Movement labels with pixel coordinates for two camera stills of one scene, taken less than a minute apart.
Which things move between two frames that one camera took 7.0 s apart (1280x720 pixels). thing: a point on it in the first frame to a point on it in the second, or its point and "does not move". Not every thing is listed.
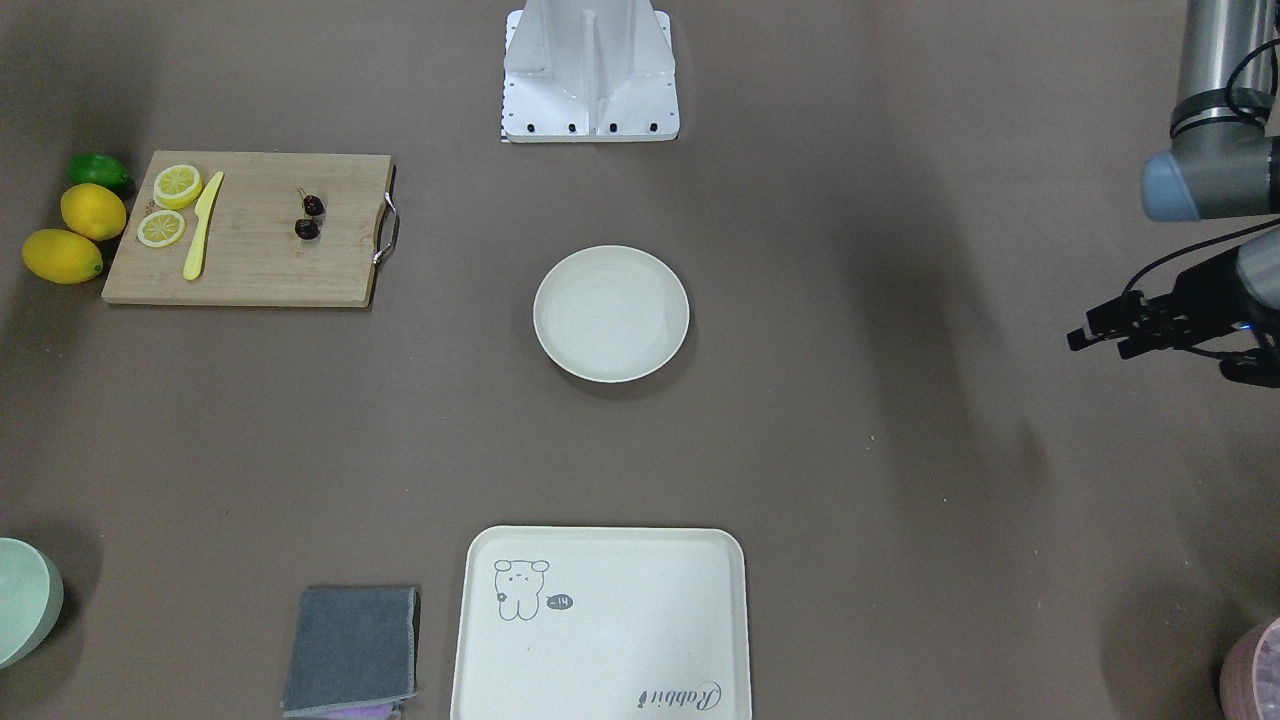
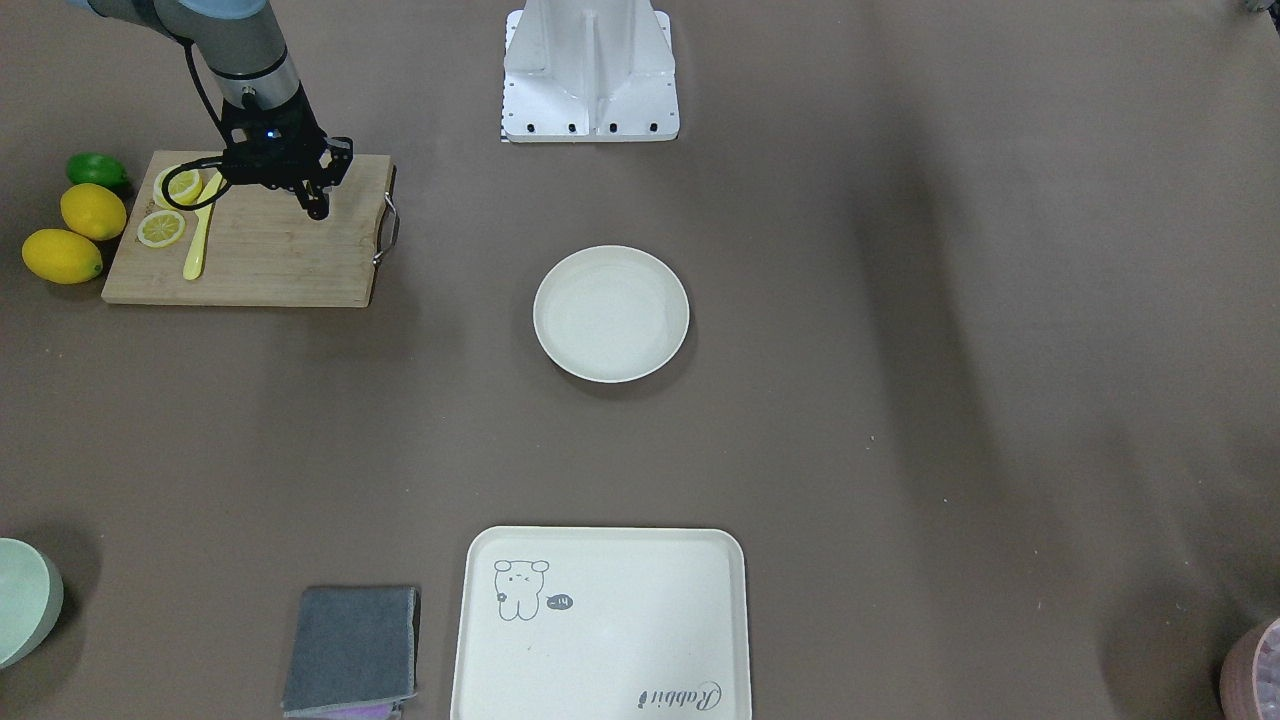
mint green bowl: x=32 y=595 does not move
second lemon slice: x=161 y=228 does not move
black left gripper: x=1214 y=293 to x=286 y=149
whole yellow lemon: x=92 y=212 does not move
